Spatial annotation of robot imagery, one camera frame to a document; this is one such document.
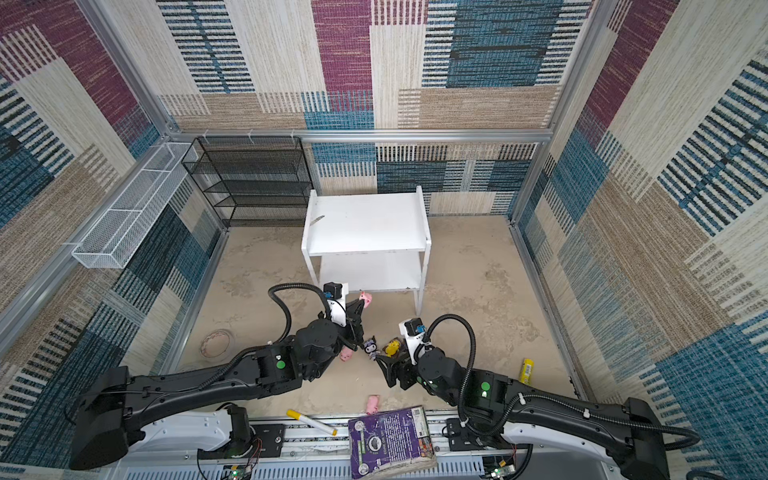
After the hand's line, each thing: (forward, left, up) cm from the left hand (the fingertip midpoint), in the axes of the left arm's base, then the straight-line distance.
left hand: (365, 301), depth 71 cm
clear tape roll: (0, +46, -24) cm, 52 cm away
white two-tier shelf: (+10, -1, +9) cm, 14 cm away
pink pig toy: (+1, 0, -1) cm, 1 cm away
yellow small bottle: (-10, -43, -22) cm, 49 cm away
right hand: (-9, -6, -11) cm, 15 cm away
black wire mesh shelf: (+55, +43, -7) cm, 70 cm away
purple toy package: (-26, -6, -22) cm, 34 cm away
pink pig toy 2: (-18, -1, -21) cm, 28 cm away
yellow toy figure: (-4, -6, -20) cm, 21 cm away
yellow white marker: (-19, +18, -23) cm, 35 cm away
